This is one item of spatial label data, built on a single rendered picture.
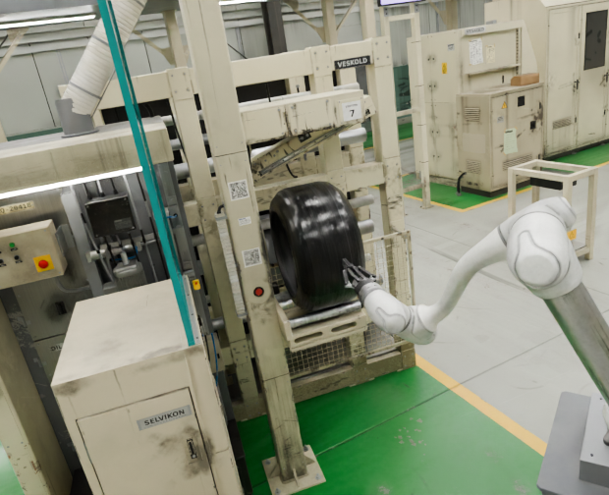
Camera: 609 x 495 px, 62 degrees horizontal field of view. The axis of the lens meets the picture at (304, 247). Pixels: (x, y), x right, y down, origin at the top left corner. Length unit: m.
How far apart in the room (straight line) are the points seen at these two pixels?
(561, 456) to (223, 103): 1.67
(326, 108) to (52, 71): 8.86
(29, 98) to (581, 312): 10.24
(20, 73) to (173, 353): 9.66
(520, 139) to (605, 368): 5.54
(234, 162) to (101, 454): 1.10
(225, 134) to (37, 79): 9.00
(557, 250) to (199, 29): 1.38
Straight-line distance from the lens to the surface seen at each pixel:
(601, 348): 1.45
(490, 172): 6.58
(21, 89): 10.86
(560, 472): 1.89
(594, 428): 1.93
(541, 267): 1.26
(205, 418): 1.58
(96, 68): 2.24
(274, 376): 2.38
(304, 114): 2.32
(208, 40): 1.97
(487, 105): 6.44
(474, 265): 1.54
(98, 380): 1.49
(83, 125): 2.26
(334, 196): 2.08
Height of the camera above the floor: 1.96
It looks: 21 degrees down
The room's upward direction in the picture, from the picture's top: 9 degrees counter-clockwise
